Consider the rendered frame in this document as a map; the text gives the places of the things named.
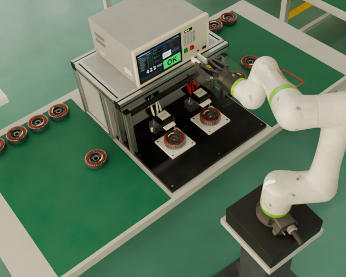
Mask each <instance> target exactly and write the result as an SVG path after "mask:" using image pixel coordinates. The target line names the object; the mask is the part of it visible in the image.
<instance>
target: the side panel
mask: <svg viewBox="0 0 346 277"><path fill-rule="evenodd" d="M73 72H74V76H75V80H76V83H77V86H78V89H79V93H80V96H81V100H82V104H83V107H84V110H85V113H87V115H88V116H89V117H90V118H91V119H92V120H93V121H94V122H95V123H96V124H97V125H98V126H99V127H100V128H101V129H102V130H103V131H104V132H105V133H106V134H107V135H108V136H109V137H110V138H111V139H112V140H113V139H114V136H113V132H112V129H111V124H110V120H109V115H108V111H107V106H106V103H105V99H104V97H103V96H102V95H101V94H100V93H99V92H98V91H97V90H96V89H95V88H94V87H92V86H91V85H90V84H89V83H88V82H87V81H86V80H85V79H84V78H83V77H82V76H81V75H79V74H78V73H77V72H76V71H75V70H74V69H73Z"/></svg>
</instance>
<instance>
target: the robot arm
mask: <svg viewBox="0 0 346 277"><path fill-rule="evenodd" d="M197 58H198V59H199V60H201V61H202V62H203V63H205V64H206V65H207V64H208V65H210V66H211V67H212V68H213V69H210V68H208V67H206V66H204V65H202V63H201V62H200V61H199V60H197V59H195V57H193V56H191V62H193V63H194V65H195V66H197V72H199V73H200V74H201V75H202V76H203V77H204V78H205V79H206V80H207V82H210V80H214V81H217V82H218V84H219V85H221V86H222V88H223V89H224V90H225V91H226V92H228V93H229V94H230V95H232V96H233V97H234V98H236V99H237V100H239V101H240V103H241V104H242V105H243V106H244V107H245V108H247V109H257V108H259V107H261V106H262V105H263V103H264V101H265V98H266V95H267V98H268V101H269V104H270V107H271V110H272V112H273V114H274V116H275V118H276V120H277V122H278V124H279V125H280V126H281V127H282V128H284V129H286V130H289V131H299V130H305V129H311V128H321V131H320V137H319V142H318V145H317V149H316V153H315V156H314V160H313V162H312V165H311V167H310V169H309V170H305V171H290V170H274V171H272V172H270V173H268V174H267V176H266V177H265V180H264V184H263V189H262V192H261V197H260V201H259V202H258V204H257V205H256V216H257V217H258V219H259V220H260V222H261V223H263V224H264V225H266V226H268V227H271V228H273V230H272V233H273V234H274V236H277V235H282V234H284V236H286V235H287V234H286V232H288V233H289V234H290V235H291V234H292V235H293V236H294V238H295V239H296V241H297V243H298V244H299V245H300V246H301V245H303V244H304V241H303V240H302V238H301V237H300V236H299V234H298V233H297V227H296V226H298V223H297V221H296V220H295V219H294V218H293V217H292V216H291V214H292V212H291V207H292V205H293V204H306V203H320V202H327V201H329V200H331V199H332V198H333V197H334V196H335V195H336V193H337V190H338V180H339V172H340V169H341V164H342V160H343V156H344V153H345V150H346V91H340V92H334V93H326V94H320V95H303V94H302V93H301V92H300V91H299V90H298V89H297V87H296V86H295V85H293V84H292V83H291V82H289V81H288V80H287V79H286V78H285V76H284V75H283V74H282V72H281V71H280V69H279V67H278V64H277V62H276V61H275V60H274V59H273V58H271V57H269V56H263V57H260V58H258V59H257V60H256V61H255V62H254V64H253V66H252V69H251V72H250V74H249V77H248V79H247V80H246V79H245V78H243V77H241V76H240V75H238V74H237V73H235V72H234V73H232V72H231V71H229V65H228V64H224V63H223V62H221V61H219V60H217V59H215V58H212V59H208V58H207V57H204V56H202V55H201V54H199V53H197ZM211 76H212V77H211Z"/></svg>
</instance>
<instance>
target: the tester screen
mask: <svg viewBox="0 0 346 277"><path fill-rule="evenodd" d="M178 45H180V35H177V36H175V37H174V38H172V39H170V40H168V41H166V42H164V43H162V44H161V45H159V46H157V47H155V48H153V49H151V50H150V51H148V52H146V53H144V54H142V55H140V56H139V57H137V61H138V68H139V75H140V79H141V83H143V82H145V81H147V80H148V79H150V78H152V77H154V76H155V75H157V74H159V73H161V72H162V71H164V70H166V69H167V68H166V69H164V65H163V61H165V60H166V59H168V58H170V57H172V56H174V55H175V54H177V53H179V52H181V49H180V50H179V51H177V52H175V53H173V54H172V55H170V56H168V57H166V58H164V59H163V53H165V52H167V51H169V50H171V49H173V48H174V47H176V46H178ZM180 61H181V60H180ZM180 61H178V62H180ZM178 62H177V63H178ZM175 64H176V63H175ZM175 64H173V65H175ZM155 65H156V66H157V69H156V70H158V69H160V68H162V70H161V71H160V72H158V73H156V74H154V75H152V76H151V77H149V78H147V79H145V80H143V81H142V78H144V77H145V76H147V75H149V74H151V73H153V72H154V71H156V70H154V71H152V72H151V73H149V74H146V70H148V69H150V68H152V67H153V66H155ZM173 65H171V66H173ZM171 66H169V67H171ZM169 67H168V68H169Z"/></svg>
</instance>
